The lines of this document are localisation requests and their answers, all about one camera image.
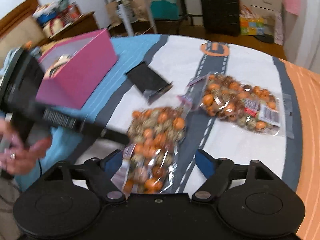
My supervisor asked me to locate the quail egg bag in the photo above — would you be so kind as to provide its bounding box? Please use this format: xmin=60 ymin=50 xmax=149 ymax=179
xmin=112 ymin=95 xmax=193 ymax=196
xmin=187 ymin=72 xmax=283 ymax=135

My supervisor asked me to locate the person's left hand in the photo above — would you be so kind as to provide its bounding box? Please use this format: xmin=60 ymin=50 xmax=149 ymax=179
xmin=1 ymin=118 xmax=52 ymax=175

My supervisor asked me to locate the white packet in box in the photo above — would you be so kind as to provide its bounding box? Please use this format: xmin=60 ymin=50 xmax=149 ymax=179
xmin=44 ymin=54 xmax=75 ymax=79

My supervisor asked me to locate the pink storage box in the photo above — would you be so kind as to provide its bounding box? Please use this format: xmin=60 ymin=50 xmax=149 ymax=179
xmin=36 ymin=29 xmax=118 ymax=109

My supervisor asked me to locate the patterned bed cover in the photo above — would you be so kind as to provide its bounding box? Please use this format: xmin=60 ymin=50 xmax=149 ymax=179
xmin=1 ymin=35 xmax=319 ymax=239

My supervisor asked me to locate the wooden nightstand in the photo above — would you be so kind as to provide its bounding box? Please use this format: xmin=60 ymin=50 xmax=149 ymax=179
xmin=36 ymin=11 xmax=100 ymax=47

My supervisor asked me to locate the black snack packet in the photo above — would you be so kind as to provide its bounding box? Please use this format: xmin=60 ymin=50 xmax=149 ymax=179
xmin=125 ymin=61 xmax=173 ymax=105

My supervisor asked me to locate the colourful patterned gift bag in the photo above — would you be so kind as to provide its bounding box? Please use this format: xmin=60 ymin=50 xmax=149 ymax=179
xmin=240 ymin=5 xmax=265 ymax=36

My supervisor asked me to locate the teal shopping bag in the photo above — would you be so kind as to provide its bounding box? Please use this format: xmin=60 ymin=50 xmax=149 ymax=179
xmin=150 ymin=0 xmax=180 ymax=21

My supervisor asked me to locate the black suitcase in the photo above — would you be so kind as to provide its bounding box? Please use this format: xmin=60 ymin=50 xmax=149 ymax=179
xmin=201 ymin=0 xmax=240 ymax=36

